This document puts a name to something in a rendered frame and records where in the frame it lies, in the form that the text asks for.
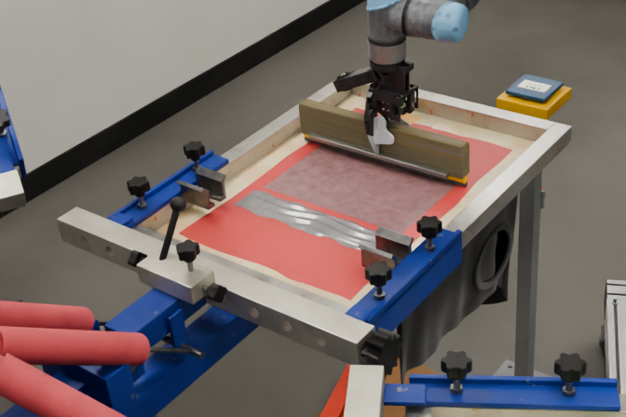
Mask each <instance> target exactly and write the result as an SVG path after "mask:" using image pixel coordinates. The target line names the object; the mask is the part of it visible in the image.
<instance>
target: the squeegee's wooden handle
mask: <svg viewBox="0 0 626 417"><path fill-rule="evenodd" d="M299 115H300V125H301V132H302V133H303V134H306V135H308V134H309V133H311V132H313V133H316V134H320V135H322V136H325V137H329V138H332V139H336V140H339V141H344V142H348V143H351V144H355V145H358V146H361V147H364V148H368V149H371V150H373V147H372V145H371V144H370V142H369V139H368V135H367V134H366V130H365V126H364V114H361V113H357V112H354V111H350V110H347V109H343V108H340V107H336V106H332V105H329V104H326V103H322V102H318V101H313V100H309V99H304V100H302V101H301V102H300V103H299ZM386 122H387V130H388V131H389V132H390V133H391V134H392V135H393V136H394V142H393V143H392V144H380V146H379V152H380V153H384V154H387V155H393V156H397V157H399V158H403V159H406V160H410V161H413V162H416V163H419V164H423V165H426V166H430V167H433V168H438V169H441V170H445V171H448V172H449V176H451V177H454V178H458V179H460V180H462V179H463V178H465V177H466V176H467V175H468V174H469V173H470V144H469V142H468V141H462V140H459V139H455V138H452V137H448V136H444V135H441V134H438V133H434V132H430V131H426V130H424V129H420V128H413V127H410V126H406V125H403V124H399V123H396V122H392V121H388V120H386Z"/></svg>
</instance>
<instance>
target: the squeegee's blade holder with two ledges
mask: <svg viewBox="0 0 626 417"><path fill-rule="evenodd" d="M308 138H309V139H311V140H313V141H319V142H322V143H326V144H329V145H332V146H335V147H338V148H342V149H345V150H349V151H351V152H354V153H358V154H361V155H367V156H370V157H373V158H376V159H380V160H383V161H387V162H389V163H392V164H396V165H399V166H403V167H406V168H411V169H414V170H418V171H421V172H425V173H428V174H430V175H434V176H437V177H441V178H444V179H447V178H448V177H449V172H448V171H445V170H441V169H438V168H433V167H430V166H426V165H423V164H419V163H416V162H413V161H410V160H406V159H403V158H399V157H397V156H393V155H387V154H384V153H380V152H379V154H376V153H375V152H374V150H371V149H368V148H364V147H361V146H358V145H355V144H351V143H348V142H344V141H339V140H336V139H332V138H329V137H325V136H322V135H320V134H316V133H313V132H311V133H309V134H308Z"/></svg>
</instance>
